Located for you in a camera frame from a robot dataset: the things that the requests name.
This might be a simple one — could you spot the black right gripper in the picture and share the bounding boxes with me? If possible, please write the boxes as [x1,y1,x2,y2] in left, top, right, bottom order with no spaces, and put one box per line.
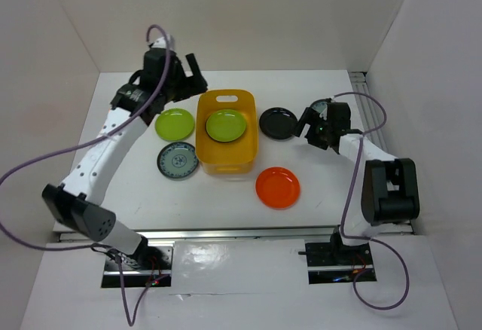
[289,107,333,151]

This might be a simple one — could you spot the black plate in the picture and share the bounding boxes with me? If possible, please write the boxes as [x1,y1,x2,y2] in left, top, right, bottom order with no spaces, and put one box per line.
[258,107,297,140]
[206,127,246,143]

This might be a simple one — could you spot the green plate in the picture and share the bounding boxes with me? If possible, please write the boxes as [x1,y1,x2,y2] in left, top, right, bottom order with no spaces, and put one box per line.
[154,108,195,142]
[206,109,247,129]

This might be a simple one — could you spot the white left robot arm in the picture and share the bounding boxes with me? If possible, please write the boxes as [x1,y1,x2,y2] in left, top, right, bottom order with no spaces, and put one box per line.
[41,47,207,269]

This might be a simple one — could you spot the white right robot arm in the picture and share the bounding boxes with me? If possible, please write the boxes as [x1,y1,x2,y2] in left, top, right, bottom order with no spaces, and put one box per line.
[294,99,420,264]

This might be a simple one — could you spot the yellow plastic bin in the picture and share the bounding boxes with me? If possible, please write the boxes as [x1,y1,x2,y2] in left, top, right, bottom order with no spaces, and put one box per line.
[195,89,258,175]

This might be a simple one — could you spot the blue floral plate right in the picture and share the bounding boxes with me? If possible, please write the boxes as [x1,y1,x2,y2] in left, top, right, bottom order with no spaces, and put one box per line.
[310,98,331,114]

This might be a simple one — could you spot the blue floral plate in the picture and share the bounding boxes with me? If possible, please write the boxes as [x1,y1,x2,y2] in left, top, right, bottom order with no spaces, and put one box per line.
[156,142,199,180]
[310,98,331,114]

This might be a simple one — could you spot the blue floral plate left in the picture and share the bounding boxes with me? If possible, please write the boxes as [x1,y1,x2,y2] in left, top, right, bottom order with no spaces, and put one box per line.
[156,142,199,180]

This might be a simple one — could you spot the orange plate front right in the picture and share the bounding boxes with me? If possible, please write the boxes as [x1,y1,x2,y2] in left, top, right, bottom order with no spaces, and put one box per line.
[255,167,300,210]

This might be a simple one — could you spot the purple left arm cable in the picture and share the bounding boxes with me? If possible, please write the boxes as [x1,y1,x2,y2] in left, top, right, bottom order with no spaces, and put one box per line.
[0,24,178,327]

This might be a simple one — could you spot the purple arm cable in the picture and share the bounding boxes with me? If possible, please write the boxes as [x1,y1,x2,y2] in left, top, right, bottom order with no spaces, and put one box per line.
[0,24,178,327]
[331,91,410,311]

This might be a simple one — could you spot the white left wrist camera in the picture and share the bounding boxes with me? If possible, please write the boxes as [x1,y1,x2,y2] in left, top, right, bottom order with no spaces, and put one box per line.
[148,34,175,51]

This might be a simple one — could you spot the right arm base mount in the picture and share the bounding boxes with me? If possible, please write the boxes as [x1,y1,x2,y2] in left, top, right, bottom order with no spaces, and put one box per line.
[298,232,377,285]

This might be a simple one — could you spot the aluminium rail front edge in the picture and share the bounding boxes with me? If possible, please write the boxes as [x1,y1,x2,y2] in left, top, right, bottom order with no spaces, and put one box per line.
[56,225,347,241]

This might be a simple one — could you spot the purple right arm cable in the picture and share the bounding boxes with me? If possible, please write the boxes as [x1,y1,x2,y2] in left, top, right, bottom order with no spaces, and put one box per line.
[331,91,410,311]

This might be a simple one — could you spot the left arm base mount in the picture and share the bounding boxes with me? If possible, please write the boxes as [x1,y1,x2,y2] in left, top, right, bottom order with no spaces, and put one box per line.
[101,240,174,289]

